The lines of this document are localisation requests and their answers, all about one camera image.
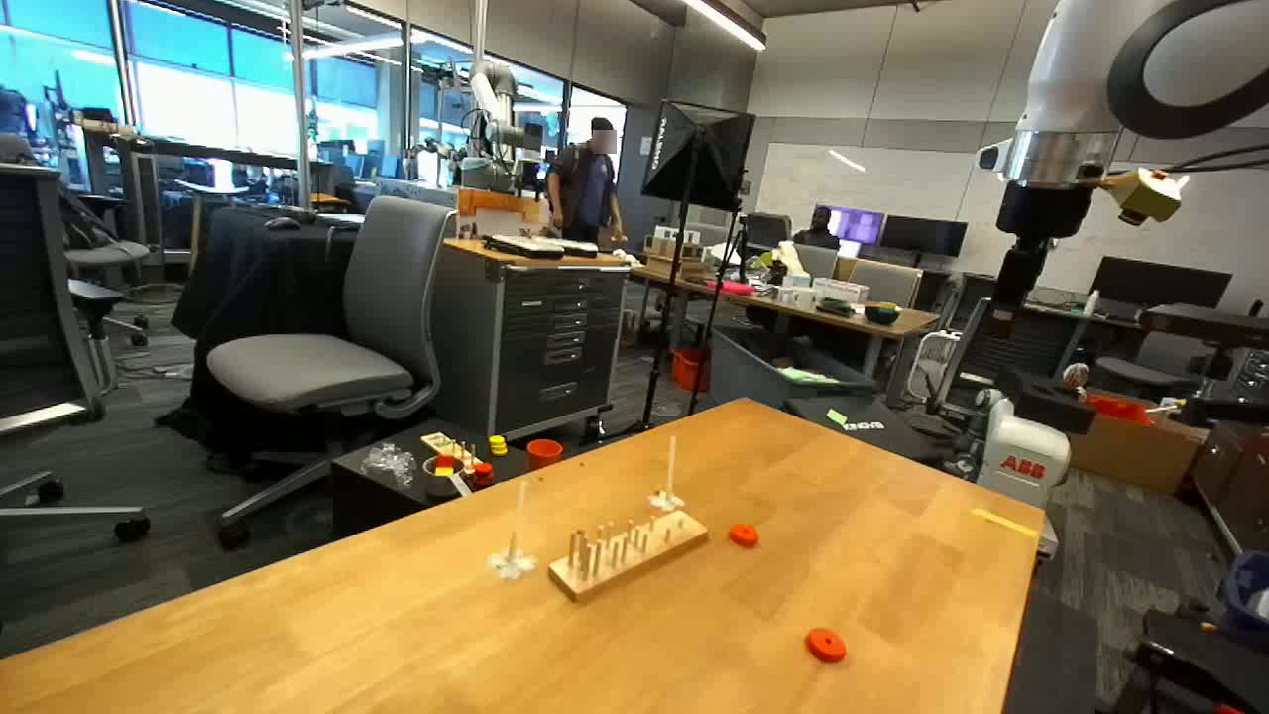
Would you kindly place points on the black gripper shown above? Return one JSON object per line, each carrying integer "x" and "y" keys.
{"x": 1043, "y": 211}

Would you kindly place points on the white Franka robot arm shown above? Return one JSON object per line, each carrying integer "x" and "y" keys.
{"x": 1071, "y": 63}

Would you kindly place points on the wooden platform with pegs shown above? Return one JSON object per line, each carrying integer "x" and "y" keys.
{"x": 637, "y": 556}

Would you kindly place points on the black mesh office chair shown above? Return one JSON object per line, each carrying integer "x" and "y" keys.
{"x": 953, "y": 358}

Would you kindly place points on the wide black monitor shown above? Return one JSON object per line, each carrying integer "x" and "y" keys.
{"x": 1161, "y": 279}

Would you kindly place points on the red object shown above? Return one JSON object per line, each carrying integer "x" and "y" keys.
{"x": 1119, "y": 408}

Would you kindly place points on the purple lit monitor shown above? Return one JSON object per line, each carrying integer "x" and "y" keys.
{"x": 852, "y": 227}

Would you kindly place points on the cardboard box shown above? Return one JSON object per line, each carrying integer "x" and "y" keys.
{"x": 1136, "y": 457}

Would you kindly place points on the long wooden desk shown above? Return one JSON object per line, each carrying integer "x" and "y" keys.
{"x": 795, "y": 308}

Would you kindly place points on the orange bucket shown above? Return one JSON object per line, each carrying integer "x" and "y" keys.
{"x": 688, "y": 370}

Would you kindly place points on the black softbox light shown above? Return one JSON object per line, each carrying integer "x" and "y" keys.
{"x": 698, "y": 158}

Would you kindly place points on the blue bin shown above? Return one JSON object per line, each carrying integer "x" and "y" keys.
{"x": 1249, "y": 596}

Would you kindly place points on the clear plastic peg stand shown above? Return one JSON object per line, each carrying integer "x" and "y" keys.
{"x": 666, "y": 501}
{"x": 514, "y": 564}

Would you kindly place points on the person in dark shirt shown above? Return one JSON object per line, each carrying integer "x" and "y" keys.
{"x": 583, "y": 185}

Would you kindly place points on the white tray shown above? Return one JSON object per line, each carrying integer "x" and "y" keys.
{"x": 538, "y": 242}

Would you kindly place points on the grey drawer cabinet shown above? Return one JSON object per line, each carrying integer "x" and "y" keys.
{"x": 530, "y": 343}

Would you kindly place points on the orange cup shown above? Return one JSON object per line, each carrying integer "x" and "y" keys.
{"x": 545, "y": 454}

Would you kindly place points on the orange box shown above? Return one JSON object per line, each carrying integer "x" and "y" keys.
{"x": 503, "y": 211}

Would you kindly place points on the small yellow block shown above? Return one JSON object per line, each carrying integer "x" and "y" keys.
{"x": 497, "y": 447}

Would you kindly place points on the small red toy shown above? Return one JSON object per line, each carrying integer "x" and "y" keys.
{"x": 481, "y": 472}

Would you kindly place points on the tan wooden strip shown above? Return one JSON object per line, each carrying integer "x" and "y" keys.
{"x": 446, "y": 447}

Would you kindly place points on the clear plastic piece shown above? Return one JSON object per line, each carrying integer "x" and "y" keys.
{"x": 392, "y": 461}

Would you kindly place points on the low black table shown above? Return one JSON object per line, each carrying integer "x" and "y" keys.
{"x": 398, "y": 501}

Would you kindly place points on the grey office chair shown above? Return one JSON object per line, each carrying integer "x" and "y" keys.
{"x": 318, "y": 366}

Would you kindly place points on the grey swivel chair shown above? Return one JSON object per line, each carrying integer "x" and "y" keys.
{"x": 106, "y": 259}

